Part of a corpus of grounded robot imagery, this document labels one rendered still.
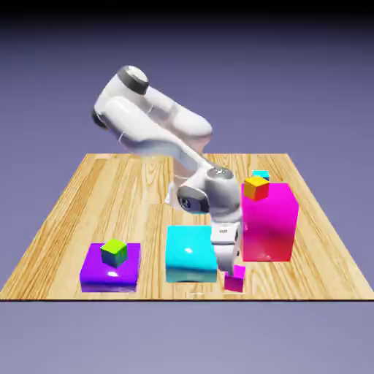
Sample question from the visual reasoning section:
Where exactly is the large purple box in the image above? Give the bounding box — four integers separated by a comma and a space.
79, 243, 142, 294

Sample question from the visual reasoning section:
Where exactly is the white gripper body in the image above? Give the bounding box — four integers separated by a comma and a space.
215, 241, 241, 277

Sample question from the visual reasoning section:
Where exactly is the small magenta cube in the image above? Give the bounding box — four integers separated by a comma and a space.
224, 264, 247, 293

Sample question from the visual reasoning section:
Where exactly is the large cyan box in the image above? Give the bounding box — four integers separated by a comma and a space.
165, 224, 218, 283

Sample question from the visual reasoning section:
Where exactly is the small green cube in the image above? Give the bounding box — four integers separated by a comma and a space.
99, 238, 129, 269

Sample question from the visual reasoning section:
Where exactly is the small orange cube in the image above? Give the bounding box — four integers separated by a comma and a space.
243, 175, 270, 202

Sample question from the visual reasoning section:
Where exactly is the large magenta box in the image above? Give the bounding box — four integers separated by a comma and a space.
240, 182, 299, 263

